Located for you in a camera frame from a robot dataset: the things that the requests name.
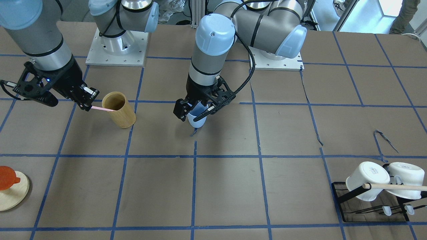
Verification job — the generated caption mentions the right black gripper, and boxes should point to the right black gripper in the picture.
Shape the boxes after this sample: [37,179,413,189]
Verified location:
[15,59,100,111]

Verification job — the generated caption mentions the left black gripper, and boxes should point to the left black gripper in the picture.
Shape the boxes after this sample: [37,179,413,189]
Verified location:
[173,75,236,122]

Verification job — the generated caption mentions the light blue plastic cup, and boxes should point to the light blue plastic cup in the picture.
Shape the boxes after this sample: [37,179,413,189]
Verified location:
[187,102,207,129]

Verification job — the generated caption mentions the pink chopstick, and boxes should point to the pink chopstick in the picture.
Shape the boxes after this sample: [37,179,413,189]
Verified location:
[91,105,115,112]

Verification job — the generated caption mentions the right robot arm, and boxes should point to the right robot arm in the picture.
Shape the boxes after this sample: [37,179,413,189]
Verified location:
[1,0,159,111]

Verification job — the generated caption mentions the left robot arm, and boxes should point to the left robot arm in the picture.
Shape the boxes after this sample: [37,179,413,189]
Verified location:
[173,0,307,122]

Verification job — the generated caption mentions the bamboo cup holder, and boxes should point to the bamboo cup holder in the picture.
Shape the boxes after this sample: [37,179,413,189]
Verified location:
[102,92,137,129]

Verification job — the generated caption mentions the orange cup on stand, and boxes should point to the orange cup on stand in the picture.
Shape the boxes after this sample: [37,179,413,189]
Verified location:
[0,166,20,191]

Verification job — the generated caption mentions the wooden cup tree stand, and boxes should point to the wooden cup tree stand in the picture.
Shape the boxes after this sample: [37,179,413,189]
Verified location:
[0,171,30,211]

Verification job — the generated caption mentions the white mug near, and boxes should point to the white mug near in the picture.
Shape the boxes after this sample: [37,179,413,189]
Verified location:
[346,161,390,191]

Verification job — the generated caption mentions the white mug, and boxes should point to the white mug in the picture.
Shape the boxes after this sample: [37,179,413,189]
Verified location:
[346,161,390,191]
[386,162,425,200]

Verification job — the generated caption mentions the white mug far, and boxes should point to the white mug far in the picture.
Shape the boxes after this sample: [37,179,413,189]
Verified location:
[386,162,425,200]

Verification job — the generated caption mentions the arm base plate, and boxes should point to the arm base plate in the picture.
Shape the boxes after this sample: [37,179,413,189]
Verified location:
[86,29,149,67]
[250,47,305,71]

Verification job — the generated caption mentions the aluminium frame post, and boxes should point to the aluminium frame post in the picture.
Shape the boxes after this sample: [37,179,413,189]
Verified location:
[189,0,207,29]

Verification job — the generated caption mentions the black wire mug rack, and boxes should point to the black wire mug rack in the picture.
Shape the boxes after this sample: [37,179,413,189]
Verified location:
[332,164,426,222]

